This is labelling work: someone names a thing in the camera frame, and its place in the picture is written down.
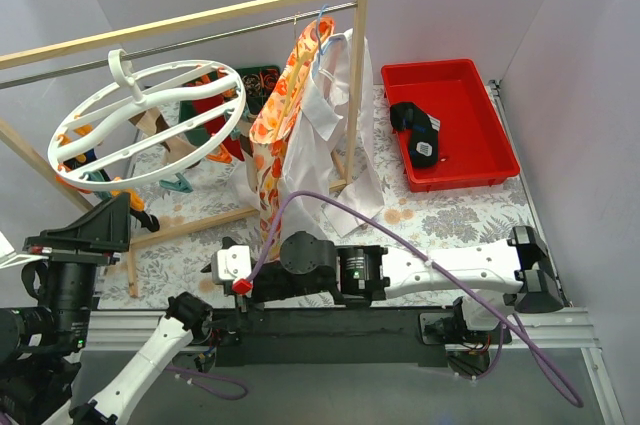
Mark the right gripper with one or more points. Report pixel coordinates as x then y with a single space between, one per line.
242 302

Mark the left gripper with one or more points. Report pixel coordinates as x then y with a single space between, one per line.
73 240

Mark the teal clothes clip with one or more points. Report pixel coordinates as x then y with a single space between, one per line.
178 184

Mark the black sock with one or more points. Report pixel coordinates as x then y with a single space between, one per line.
148 221
423 138

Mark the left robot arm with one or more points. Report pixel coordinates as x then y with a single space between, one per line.
41 344

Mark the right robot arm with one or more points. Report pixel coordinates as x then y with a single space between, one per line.
512 275

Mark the white round clip hanger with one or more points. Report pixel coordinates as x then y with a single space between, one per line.
132 93

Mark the black base bar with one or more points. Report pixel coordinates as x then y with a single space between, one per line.
331 336

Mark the floral table mat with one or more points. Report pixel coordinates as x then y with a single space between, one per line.
432 220

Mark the beige brown striped sock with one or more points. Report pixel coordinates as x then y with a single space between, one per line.
151 122

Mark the white shirt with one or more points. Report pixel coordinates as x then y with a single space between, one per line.
321 124

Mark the orange floral dress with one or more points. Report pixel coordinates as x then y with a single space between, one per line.
270 133

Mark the red sock rear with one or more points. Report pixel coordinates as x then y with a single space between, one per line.
210 110

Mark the green compartment box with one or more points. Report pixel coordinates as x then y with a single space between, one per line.
258 81

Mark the red plastic tray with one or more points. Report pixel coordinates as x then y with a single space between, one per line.
473 147

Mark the wooden clothes rack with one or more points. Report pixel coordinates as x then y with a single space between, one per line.
31 157

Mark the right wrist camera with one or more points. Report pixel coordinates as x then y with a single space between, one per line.
230 267

